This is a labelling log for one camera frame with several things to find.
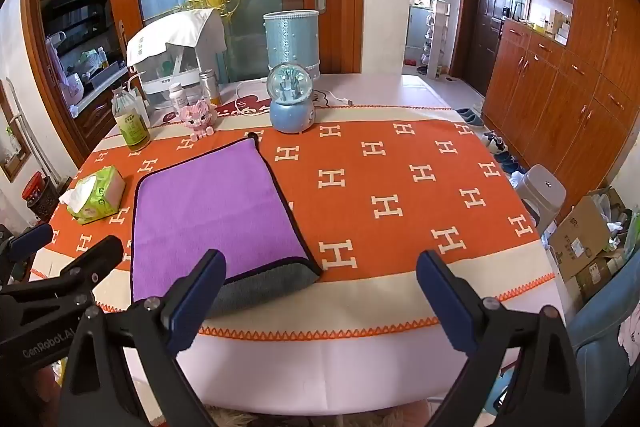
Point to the white shoe rack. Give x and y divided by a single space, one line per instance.
436 42

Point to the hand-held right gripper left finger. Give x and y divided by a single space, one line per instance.
194 302

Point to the blue chair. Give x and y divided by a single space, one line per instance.
600 322

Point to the purple towel with black trim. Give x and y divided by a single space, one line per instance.
210 207

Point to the blue cylindrical container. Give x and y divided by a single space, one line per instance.
291 42

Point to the white cloth cover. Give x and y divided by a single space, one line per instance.
170 34

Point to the pink block toy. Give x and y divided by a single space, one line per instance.
196 116

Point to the green liquid bottle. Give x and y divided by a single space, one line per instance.
132 127

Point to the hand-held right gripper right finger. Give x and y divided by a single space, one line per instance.
446 302

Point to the open cardboard box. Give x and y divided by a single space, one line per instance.
580 227

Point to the wooden wall cabinet unit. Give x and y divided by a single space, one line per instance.
560 107

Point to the grey slippers pair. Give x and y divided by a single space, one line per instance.
470 117

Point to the grey plastic stool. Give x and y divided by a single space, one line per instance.
542 192

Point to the green tissue pack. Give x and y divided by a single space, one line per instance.
100 197

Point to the white pill bottle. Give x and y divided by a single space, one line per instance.
177 99

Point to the orange patterned blanket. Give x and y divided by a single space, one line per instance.
400 187

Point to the dark entrance door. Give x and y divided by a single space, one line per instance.
487 22

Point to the blue snow globe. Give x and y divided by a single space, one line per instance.
292 107

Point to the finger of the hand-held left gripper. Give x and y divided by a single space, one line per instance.
31 241
98 255

